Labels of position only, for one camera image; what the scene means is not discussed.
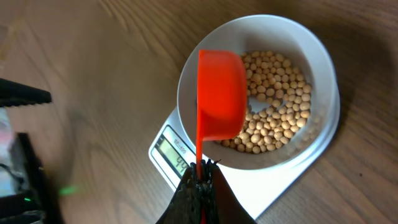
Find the red measuring scoop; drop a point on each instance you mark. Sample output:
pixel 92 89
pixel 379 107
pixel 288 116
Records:
pixel 221 103

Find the soybeans in bowl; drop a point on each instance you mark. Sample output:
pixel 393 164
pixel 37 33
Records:
pixel 272 79

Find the light grey bowl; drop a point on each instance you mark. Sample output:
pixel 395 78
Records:
pixel 306 51

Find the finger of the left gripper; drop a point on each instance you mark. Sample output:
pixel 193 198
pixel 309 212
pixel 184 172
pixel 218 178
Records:
pixel 16 94

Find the white digital kitchen scale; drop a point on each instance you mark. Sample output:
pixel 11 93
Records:
pixel 257 180

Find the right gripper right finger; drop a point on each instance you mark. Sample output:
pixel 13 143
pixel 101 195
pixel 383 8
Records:
pixel 220 203

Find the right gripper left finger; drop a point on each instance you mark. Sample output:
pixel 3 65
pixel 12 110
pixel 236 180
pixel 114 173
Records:
pixel 185 205

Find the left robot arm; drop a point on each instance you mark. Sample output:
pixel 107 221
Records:
pixel 33 200

